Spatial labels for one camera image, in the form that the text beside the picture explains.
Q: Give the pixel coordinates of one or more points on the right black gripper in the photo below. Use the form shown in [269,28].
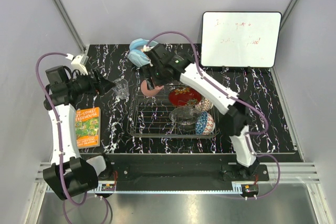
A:
[148,72]

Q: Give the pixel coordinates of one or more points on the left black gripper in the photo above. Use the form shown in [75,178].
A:
[95,84]

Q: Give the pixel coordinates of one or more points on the clear plastic tumbler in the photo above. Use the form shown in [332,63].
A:
[121,88]

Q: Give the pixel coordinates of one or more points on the pink plastic cup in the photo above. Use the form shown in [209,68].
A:
[147,92]

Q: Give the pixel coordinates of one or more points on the red floral lacquer bowl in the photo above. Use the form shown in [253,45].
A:
[184,95]

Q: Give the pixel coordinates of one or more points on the black wire dish rack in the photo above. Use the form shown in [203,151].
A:
[149,117]

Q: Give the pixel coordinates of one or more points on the clear glass bowl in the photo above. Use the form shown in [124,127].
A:
[184,115]

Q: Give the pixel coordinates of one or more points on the beige patterned bowl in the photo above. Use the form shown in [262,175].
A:
[204,105]

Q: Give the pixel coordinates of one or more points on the blue triangle pattern bowl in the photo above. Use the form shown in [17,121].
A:
[205,124]

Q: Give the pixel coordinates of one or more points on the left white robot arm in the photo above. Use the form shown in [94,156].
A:
[69,174]

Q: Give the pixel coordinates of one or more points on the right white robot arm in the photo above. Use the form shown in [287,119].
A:
[233,109]

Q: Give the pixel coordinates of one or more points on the light blue headphones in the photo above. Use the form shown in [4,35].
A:
[136,54]

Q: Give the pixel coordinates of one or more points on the orange treehouse book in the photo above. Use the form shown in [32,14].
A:
[87,126]

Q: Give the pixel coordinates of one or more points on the white dry-erase board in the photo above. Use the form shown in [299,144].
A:
[240,39]

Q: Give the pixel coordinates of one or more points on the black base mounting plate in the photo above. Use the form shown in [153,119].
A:
[173,165]

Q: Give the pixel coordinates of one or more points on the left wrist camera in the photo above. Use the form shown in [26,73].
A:
[58,78]

